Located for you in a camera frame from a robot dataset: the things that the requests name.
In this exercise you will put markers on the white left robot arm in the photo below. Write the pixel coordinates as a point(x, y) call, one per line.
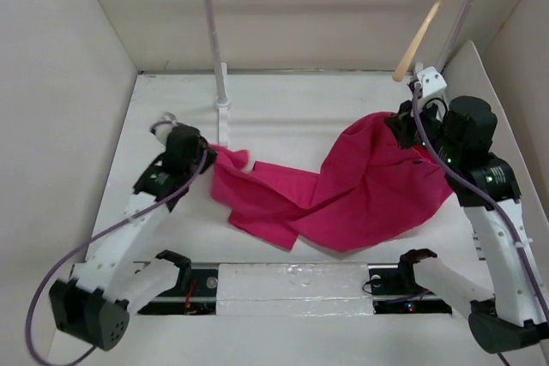
point(95, 306)

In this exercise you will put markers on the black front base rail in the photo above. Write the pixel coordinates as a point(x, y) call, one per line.
point(299, 290)

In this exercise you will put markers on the beige wooden hanger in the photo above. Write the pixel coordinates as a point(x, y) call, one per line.
point(410, 53)

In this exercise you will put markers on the pink trousers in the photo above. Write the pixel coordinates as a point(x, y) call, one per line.
point(368, 191)

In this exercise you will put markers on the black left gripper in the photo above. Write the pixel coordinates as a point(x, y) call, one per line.
point(211, 154)

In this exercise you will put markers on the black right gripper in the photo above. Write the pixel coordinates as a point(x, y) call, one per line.
point(401, 122)

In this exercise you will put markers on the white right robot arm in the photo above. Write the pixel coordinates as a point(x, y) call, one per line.
point(513, 315)

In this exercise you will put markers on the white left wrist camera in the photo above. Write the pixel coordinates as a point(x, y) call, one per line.
point(163, 126)

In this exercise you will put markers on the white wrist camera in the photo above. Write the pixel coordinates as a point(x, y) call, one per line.
point(429, 82)
point(163, 126)

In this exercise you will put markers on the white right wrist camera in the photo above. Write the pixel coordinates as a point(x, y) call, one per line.
point(429, 82)

